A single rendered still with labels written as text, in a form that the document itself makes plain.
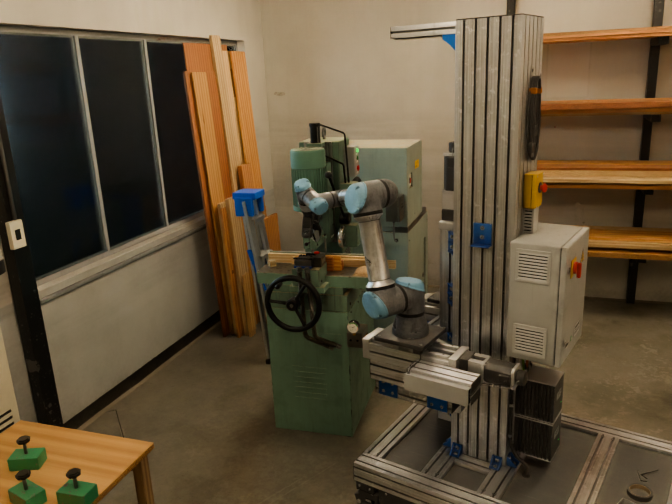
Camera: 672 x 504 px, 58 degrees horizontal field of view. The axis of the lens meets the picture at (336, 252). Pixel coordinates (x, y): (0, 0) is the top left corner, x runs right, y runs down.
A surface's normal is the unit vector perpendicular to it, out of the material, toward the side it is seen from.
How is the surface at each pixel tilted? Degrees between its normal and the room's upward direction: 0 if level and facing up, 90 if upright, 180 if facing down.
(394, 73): 90
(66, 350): 90
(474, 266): 90
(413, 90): 90
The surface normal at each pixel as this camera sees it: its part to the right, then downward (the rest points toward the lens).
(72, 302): 0.94, 0.05
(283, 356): -0.27, 0.28
